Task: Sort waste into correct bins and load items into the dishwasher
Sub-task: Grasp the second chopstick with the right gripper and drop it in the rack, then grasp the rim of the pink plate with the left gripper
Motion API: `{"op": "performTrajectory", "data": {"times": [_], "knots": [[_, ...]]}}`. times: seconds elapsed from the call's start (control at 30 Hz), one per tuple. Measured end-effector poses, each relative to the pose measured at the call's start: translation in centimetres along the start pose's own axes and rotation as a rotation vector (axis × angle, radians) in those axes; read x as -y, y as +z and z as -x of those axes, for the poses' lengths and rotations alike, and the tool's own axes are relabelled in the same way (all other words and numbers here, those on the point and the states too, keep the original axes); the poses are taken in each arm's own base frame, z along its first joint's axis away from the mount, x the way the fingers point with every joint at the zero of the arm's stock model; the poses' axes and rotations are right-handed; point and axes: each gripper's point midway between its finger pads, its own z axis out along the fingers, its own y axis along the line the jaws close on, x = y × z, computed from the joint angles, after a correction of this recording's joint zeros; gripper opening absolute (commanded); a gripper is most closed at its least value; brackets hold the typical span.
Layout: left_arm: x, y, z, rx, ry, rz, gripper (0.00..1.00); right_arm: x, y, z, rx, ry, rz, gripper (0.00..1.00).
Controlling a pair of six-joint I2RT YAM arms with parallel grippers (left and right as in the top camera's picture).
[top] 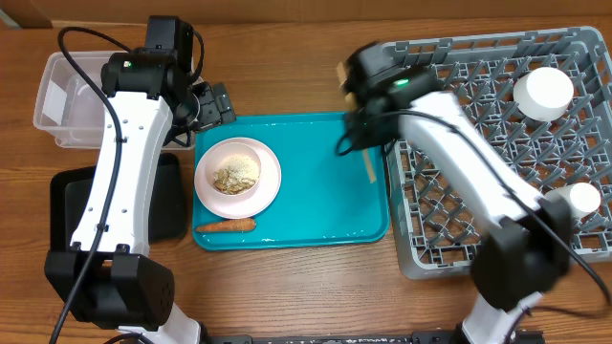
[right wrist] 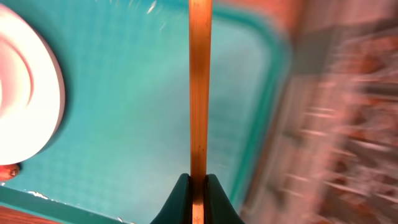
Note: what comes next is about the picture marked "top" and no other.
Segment pink bowl with food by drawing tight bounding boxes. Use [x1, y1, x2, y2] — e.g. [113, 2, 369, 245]
[204, 141, 261, 195]

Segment white round bowl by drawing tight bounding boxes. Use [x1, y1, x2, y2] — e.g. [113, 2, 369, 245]
[513, 67, 574, 121]

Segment white cup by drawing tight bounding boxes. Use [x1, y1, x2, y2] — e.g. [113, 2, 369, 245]
[544, 183, 601, 220]

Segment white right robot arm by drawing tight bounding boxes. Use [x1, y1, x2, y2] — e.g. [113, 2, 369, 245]
[337, 42, 573, 343]

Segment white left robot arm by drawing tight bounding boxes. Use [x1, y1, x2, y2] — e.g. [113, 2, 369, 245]
[44, 15, 236, 343]

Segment grey dishwasher rack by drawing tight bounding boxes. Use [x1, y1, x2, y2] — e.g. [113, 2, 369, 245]
[384, 27, 611, 279]

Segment food scraps in bowl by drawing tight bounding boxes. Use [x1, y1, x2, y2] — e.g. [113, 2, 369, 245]
[213, 167, 259, 195]

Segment pink plate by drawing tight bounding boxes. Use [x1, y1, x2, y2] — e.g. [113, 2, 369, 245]
[194, 138, 282, 219]

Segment teal plastic tray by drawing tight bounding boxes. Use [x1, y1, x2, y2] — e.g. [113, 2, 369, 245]
[192, 113, 390, 251]

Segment orange carrot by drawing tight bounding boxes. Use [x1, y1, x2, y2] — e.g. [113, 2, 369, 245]
[194, 218, 256, 233]

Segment clear plastic bin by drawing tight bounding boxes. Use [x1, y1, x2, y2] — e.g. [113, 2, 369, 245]
[33, 53, 173, 149]

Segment black tray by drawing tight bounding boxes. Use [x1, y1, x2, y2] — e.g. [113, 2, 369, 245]
[50, 153, 187, 251]

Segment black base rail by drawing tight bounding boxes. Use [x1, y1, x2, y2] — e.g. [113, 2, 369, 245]
[195, 322, 546, 344]

